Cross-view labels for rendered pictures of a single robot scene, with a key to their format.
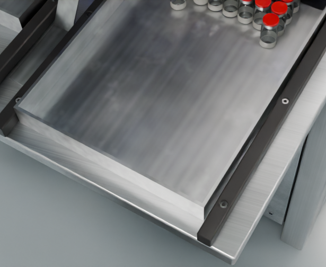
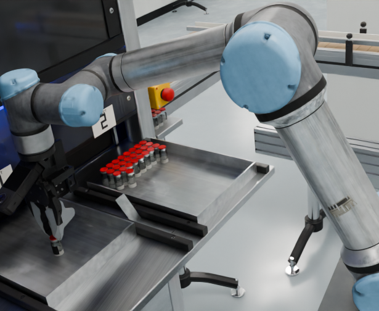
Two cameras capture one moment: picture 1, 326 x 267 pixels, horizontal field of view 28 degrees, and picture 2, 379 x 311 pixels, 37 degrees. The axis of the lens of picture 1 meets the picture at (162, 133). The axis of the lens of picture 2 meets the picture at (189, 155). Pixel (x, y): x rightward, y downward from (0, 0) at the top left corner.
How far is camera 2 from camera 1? 1.24 m
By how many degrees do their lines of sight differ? 65
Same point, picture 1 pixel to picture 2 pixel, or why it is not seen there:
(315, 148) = not seen: hidden behind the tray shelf
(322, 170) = not seen: hidden behind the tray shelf
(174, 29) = (148, 186)
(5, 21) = (127, 237)
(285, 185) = (168, 300)
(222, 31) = (154, 173)
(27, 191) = not seen: outside the picture
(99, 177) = (234, 201)
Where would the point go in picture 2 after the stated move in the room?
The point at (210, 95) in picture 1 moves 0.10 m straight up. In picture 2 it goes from (191, 174) to (187, 139)
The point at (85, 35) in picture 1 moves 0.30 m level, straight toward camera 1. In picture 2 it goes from (149, 205) to (273, 180)
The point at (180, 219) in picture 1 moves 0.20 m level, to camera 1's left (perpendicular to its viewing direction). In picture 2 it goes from (256, 179) to (267, 226)
